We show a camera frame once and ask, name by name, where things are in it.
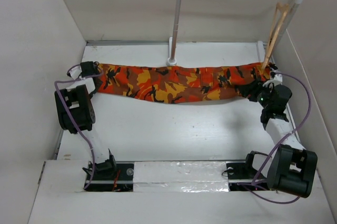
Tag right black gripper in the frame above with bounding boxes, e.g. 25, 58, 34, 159
237, 79, 272, 110

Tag orange camouflage trousers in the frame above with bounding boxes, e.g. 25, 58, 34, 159
98, 62, 277, 104

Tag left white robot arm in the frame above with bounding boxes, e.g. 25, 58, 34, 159
54, 61, 117, 180

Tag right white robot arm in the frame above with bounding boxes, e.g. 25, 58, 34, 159
243, 83, 318, 198

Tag wooden clothes hanger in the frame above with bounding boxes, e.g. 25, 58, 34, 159
262, 3, 290, 70

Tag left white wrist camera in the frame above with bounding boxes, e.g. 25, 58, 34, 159
67, 65, 82, 80

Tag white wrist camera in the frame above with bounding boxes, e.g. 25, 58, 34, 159
262, 71, 283, 89
67, 65, 82, 80

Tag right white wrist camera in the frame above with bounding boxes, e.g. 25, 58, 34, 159
262, 71, 283, 89

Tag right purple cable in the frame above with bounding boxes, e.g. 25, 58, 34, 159
238, 71, 314, 204

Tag black base rail with foil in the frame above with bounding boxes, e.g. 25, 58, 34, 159
83, 154, 257, 193

